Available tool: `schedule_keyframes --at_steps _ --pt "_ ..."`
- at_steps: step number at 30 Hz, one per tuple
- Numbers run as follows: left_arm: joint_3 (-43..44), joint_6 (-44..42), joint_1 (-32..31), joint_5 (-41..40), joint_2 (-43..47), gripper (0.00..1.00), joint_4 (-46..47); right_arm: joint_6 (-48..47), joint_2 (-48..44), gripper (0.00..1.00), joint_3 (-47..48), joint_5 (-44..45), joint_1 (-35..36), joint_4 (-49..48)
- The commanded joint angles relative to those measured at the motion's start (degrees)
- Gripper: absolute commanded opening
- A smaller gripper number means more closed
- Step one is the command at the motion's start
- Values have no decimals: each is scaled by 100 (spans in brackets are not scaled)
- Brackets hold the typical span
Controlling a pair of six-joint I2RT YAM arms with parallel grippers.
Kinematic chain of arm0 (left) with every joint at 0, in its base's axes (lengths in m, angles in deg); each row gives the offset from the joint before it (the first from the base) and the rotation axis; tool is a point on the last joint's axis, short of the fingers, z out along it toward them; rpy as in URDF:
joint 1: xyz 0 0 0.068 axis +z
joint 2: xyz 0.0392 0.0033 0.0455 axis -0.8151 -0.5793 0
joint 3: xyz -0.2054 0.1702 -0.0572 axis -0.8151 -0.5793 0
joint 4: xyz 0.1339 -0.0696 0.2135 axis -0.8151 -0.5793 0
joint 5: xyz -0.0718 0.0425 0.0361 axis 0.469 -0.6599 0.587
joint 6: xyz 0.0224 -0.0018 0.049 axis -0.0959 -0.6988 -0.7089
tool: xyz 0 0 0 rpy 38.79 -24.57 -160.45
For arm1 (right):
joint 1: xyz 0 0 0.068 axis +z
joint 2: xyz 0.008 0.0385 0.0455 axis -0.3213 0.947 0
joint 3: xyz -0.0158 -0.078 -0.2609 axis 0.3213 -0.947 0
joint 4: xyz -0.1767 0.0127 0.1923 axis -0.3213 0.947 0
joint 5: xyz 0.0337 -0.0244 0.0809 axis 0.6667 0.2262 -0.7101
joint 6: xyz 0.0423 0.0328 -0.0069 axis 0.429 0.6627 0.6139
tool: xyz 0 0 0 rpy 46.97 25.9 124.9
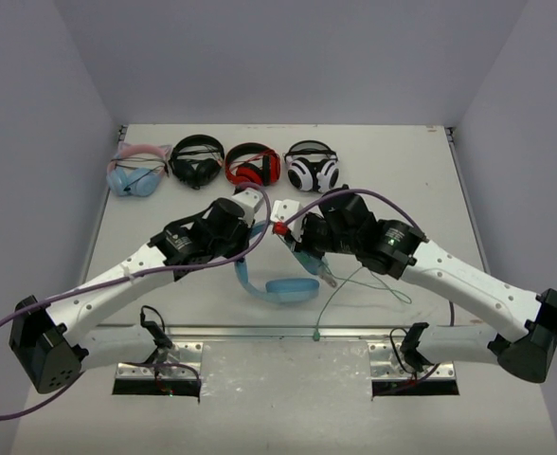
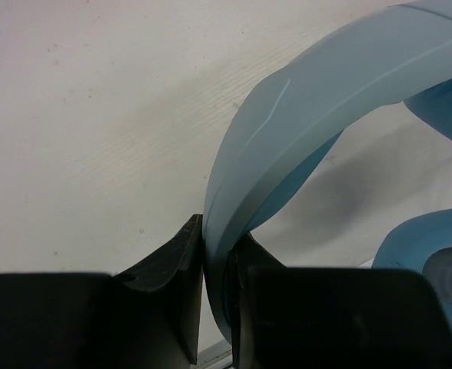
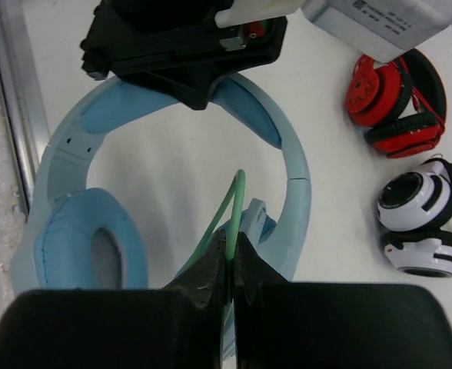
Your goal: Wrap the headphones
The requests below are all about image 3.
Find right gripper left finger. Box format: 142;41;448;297
0;231;226;368

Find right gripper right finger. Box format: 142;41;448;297
233;234;452;368

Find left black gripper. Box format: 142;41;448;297
81;1;287;111

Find green headphone cable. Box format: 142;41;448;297
181;169;248;369

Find light blue headphones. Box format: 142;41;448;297
9;71;313;369

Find white and black headphones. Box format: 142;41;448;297
376;157;452;278

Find red and black headphones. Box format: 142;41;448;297
344;48;447;158

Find metal table edge rail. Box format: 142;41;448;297
0;1;50;214

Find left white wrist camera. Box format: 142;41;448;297
214;0;452;62

